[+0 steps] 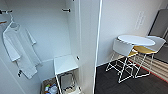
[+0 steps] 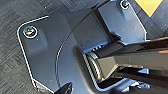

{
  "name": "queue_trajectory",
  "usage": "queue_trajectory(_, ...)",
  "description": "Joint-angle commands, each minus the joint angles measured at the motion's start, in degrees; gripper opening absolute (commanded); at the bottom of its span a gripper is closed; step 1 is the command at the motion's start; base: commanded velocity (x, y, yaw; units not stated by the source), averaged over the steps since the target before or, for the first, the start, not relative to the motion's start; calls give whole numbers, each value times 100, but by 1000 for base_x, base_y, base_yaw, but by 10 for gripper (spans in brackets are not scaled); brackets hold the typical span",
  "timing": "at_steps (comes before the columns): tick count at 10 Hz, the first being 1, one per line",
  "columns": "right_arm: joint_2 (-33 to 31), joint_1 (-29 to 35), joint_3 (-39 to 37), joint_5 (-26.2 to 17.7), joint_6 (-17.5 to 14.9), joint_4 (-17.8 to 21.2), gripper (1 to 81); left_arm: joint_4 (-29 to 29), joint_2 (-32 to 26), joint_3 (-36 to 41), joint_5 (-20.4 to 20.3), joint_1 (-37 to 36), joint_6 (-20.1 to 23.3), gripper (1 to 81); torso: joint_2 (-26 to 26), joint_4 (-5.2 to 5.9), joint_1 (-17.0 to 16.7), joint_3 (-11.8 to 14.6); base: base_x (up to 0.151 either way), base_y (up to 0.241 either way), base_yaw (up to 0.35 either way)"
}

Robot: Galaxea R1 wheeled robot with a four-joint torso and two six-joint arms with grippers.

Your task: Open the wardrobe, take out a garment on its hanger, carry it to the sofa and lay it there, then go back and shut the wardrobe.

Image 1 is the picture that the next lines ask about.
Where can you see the white wardrobe door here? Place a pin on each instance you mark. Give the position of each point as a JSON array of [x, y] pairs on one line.
[[89, 43]]

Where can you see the black wardrobe fitting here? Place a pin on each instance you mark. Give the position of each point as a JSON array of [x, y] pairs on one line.
[[20, 73], [78, 58]]

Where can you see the white wardrobe carcass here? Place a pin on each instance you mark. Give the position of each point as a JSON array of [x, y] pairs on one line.
[[50, 33]]

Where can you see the white round item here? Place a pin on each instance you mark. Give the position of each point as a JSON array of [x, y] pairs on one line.
[[53, 89]]

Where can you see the white round table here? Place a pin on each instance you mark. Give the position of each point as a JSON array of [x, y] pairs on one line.
[[136, 40]]

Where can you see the yellow shell chair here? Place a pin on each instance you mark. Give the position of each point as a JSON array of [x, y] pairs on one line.
[[145, 50]]

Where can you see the white t-shirt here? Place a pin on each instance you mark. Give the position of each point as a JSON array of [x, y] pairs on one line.
[[21, 53]]

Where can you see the white plastic hanger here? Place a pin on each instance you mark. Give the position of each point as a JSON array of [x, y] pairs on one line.
[[12, 23]]

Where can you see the orange label strip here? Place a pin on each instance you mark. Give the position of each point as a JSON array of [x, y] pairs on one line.
[[2, 22]]

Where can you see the white wall poster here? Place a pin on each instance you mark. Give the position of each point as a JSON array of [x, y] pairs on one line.
[[140, 20]]

